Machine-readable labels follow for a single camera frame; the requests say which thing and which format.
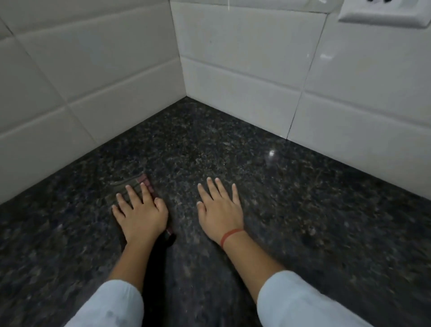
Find white right sleeve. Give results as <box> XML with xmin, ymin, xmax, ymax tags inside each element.
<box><xmin>257</xmin><ymin>270</ymin><xmax>375</xmax><ymax>327</ymax></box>

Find red thread bracelet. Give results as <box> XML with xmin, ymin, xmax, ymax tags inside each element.
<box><xmin>220</xmin><ymin>228</ymin><xmax>246</xmax><ymax>249</ymax></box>

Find white sleeve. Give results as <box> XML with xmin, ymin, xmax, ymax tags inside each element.
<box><xmin>257</xmin><ymin>270</ymin><xmax>375</xmax><ymax>327</ymax></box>
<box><xmin>63</xmin><ymin>279</ymin><xmax>145</xmax><ymax>327</ymax></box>

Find person's right hand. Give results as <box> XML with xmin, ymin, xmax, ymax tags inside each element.
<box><xmin>196</xmin><ymin>177</ymin><xmax>245</xmax><ymax>246</ymax></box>

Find white left sleeve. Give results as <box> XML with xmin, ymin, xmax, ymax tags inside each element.
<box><xmin>63</xmin><ymin>279</ymin><xmax>145</xmax><ymax>327</ymax></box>

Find white wall socket plate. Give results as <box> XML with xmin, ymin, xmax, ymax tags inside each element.
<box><xmin>337</xmin><ymin>0</ymin><xmax>431</xmax><ymax>29</ymax></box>

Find person's left hand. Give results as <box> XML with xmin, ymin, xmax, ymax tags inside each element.
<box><xmin>112</xmin><ymin>183</ymin><xmax>169</xmax><ymax>244</ymax></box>

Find person's right forearm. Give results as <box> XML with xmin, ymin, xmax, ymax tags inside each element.
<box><xmin>222</xmin><ymin>232</ymin><xmax>287</xmax><ymax>298</ymax></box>

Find person's left forearm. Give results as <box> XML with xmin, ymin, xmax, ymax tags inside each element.
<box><xmin>107</xmin><ymin>236</ymin><xmax>169</xmax><ymax>294</ymax></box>

